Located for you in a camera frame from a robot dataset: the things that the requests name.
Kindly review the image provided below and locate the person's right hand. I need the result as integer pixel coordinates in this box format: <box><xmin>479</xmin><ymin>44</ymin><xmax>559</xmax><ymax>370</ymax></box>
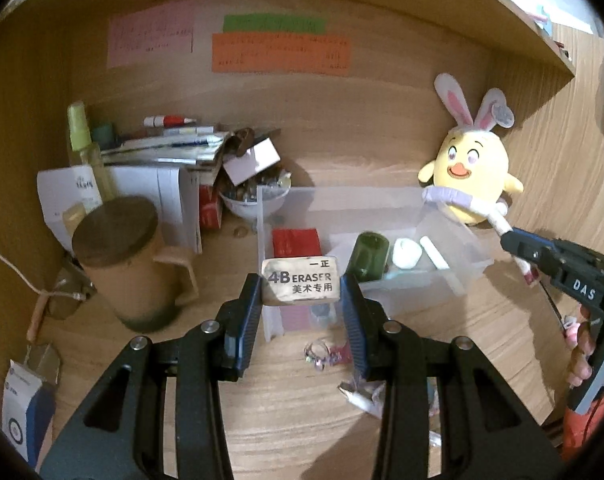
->
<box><xmin>566</xmin><ymin>305</ymin><xmax>600</xmax><ymax>391</ymax></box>

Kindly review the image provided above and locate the white eraser with black print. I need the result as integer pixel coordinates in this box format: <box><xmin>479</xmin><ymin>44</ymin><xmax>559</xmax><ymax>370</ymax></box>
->
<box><xmin>260</xmin><ymin>256</ymin><xmax>342</xmax><ymax>306</ymax></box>

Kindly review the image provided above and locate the small red box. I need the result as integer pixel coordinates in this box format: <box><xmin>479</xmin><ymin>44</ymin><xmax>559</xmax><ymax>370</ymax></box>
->
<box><xmin>198</xmin><ymin>184</ymin><xmax>224</xmax><ymax>231</ymax></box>

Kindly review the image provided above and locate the wooden stick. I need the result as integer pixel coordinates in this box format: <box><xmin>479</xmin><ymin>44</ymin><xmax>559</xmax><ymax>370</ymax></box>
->
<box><xmin>27</xmin><ymin>292</ymin><xmax>48</xmax><ymax>343</ymax></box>

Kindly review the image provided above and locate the blue and white box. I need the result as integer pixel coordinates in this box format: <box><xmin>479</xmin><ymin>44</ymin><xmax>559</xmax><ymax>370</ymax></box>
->
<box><xmin>2</xmin><ymin>358</ymin><xmax>57</xmax><ymax>466</ymax></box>

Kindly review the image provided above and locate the small open white box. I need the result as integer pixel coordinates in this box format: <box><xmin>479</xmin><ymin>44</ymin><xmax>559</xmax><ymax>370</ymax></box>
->
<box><xmin>222</xmin><ymin>130</ymin><xmax>283</xmax><ymax>186</ymax></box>

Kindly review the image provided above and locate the red and white correction pen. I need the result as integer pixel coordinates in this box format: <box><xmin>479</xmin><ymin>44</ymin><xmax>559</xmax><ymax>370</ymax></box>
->
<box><xmin>143</xmin><ymin>115</ymin><xmax>199</xmax><ymax>128</ymax></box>

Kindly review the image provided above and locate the clear plastic storage box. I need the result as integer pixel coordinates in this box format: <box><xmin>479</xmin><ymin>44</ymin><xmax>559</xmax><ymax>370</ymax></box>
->
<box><xmin>256</xmin><ymin>185</ymin><xmax>495</xmax><ymax>343</ymax></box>

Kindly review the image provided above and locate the person's right forearm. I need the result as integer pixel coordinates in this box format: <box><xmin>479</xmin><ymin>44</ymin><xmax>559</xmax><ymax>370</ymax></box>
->
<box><xmin>562</xmin><ymin>360</ymin><xmax>604</xmax><ymax>461</ymax></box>

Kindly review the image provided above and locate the pink lip gloss tube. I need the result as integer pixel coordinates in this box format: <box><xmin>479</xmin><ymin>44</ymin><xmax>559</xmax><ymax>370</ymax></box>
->
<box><xmin>512</xmin><ymin>255</ymin><xmax>540</xmax><ymax>284</ymax></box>

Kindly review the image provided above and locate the dark green jar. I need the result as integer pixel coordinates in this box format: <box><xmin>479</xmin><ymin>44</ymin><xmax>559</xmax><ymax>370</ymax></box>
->
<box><xmin>92</xmin><ymin>122</ymin><xmax>120</xmax><ymax>148</ymax></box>

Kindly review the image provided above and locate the white oval eraser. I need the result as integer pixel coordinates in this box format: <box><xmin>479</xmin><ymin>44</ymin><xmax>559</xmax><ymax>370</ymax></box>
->
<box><xmin>392</xmin><ymin>238</ymin><xmax>423</xmax><ymax>270</ymax></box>

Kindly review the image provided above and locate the pink paper note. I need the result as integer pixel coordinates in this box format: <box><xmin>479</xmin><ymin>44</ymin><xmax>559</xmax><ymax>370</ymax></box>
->
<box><xmin>107</xmin><ymin>2</ymin><xmax>195</xmax><ymax>68</ymax></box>

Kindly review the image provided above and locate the yellow chick plush toy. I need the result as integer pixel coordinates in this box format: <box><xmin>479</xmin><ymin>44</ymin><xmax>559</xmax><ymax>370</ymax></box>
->
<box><xmin>417</xmin><ymin>73</ymin><xmax>525</xmax><ymax>233</ymax></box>

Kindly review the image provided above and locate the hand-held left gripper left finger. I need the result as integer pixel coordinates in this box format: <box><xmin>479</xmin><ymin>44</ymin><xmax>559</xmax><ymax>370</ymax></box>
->
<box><xmin>41</xmin><ymin>274</ymin><xmax>264</xmax><ymax>480</ymax></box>

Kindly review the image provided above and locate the dark green glass bottle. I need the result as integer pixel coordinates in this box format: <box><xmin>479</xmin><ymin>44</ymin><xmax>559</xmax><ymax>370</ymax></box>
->
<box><xmin>349</xmin><ymin>231</ymin><xmax>390</xmax><ymax>282</ymax></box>

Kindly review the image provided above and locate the white paper package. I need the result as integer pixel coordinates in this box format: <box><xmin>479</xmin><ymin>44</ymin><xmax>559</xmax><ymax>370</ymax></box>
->
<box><xmin>37</xmin><ymin>164</ymin><xmax>203</xmax><ymax>255</ymax></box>

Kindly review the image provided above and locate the red packet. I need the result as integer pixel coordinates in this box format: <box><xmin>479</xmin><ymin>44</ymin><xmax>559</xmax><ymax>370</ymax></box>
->
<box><xmin>272</xmin><ymin>228</ymin><xmax>324</xmax><ymax>261</ymax></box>

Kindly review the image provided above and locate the white cable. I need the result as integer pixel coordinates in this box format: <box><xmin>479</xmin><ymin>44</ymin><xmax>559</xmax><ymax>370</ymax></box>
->
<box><xmin>0</xmin><ymin>232</ymin><xmax>90</xmax><ymax>303</ymax></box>

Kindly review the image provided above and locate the green paper note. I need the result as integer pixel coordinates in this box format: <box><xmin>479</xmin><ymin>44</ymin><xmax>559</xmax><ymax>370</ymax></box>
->
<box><xmin>223</xmin><ymin>13</ymin><xmax>328</xmax><ymax>34</ymax></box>

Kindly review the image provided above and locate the light green tube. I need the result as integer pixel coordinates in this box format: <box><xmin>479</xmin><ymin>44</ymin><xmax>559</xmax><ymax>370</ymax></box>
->
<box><xmin>419</xmin><ymin>236</ymin><xmax>450</xmax><ymax>271</ymax></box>

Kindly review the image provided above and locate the white bowl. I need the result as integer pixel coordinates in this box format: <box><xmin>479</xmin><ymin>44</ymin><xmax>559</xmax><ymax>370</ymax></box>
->
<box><xmin>218</xmin><ymin>180</ymin><xmax>291</xmax><ymax>220</ymax></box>

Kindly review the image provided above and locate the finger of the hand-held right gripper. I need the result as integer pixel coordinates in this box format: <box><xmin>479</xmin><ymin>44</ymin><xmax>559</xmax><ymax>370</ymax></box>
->
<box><xmin>499</xmin><ymin>226</ymin><xmax>564</xmax><ymax>282</ymax></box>

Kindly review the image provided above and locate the brown mug with lid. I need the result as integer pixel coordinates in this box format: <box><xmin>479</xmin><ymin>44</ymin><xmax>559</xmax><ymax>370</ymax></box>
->
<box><xmin>72</xmin><ymin>196</ymin><xmax>199</xmax><ymax>333</ymax></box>

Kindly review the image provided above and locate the blue tape roll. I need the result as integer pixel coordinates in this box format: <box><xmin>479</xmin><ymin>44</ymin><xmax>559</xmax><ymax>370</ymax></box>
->
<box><xmin>309</xmin><ymin>305</ymin><xmax>339</xmax><ymax>330</ymax></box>

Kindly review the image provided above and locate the orange paper note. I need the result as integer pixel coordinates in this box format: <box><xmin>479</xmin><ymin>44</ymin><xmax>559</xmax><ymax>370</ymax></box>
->
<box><xmin>212</xmin><ymin>33</ymin><xmax>352</xmax><ymax>77</ymax></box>

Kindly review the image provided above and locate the green spray bottle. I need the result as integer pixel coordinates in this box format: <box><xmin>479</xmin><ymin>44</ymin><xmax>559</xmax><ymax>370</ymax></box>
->
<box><xmin>66</xmin><ymin>101</ymin><xmax>114</xmax><ymax>211</ymax></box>

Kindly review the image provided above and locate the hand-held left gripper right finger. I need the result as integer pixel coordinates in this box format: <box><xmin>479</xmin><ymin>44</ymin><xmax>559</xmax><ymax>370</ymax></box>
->
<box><xmin>339</xmin><ymin>275</ymin><xmax>563</xmax><ymax>480</ymax></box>

